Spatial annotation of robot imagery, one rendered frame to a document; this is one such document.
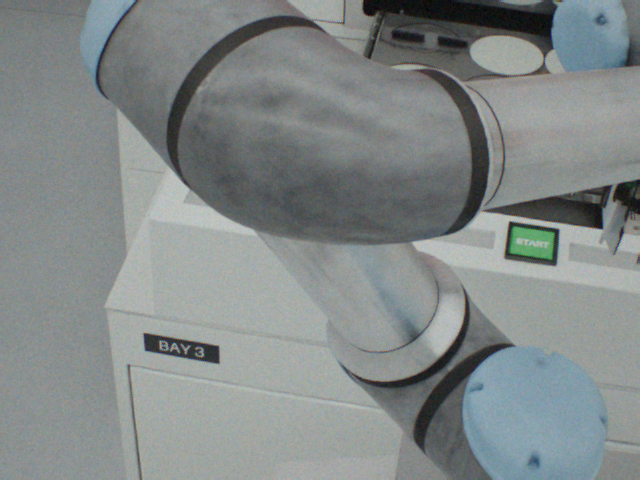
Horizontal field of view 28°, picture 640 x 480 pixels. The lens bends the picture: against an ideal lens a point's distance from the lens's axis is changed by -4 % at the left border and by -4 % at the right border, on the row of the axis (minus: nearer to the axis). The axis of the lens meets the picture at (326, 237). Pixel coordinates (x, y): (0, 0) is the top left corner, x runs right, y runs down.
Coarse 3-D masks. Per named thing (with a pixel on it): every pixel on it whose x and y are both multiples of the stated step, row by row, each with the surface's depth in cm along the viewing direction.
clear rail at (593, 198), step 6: (570, 192) 155; (576, 192) 155; (582, 192) 155; (588, 192) 155; (594, 192) 155; (558, 198) 155; (564, 198) 155; (570, 198) 155; (576, 198) 155; (582, 198) 154; (588, 198) 154; (594, 198) 154; (594, 204) 155
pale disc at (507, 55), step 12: (492, 36) 181; (504, 36) 181; (480, 48) 179; (492, 48) 179; (504, 48) 179; (516, 48) 179; (528, 48) 179; (480, 60) 176; (492, 60) 176; (504, 60) 177; (516, 60) 177; (528, 60) 177; (540, 60) 177; (504, 72) 174; (516, 72) 174; (528, 72) 174
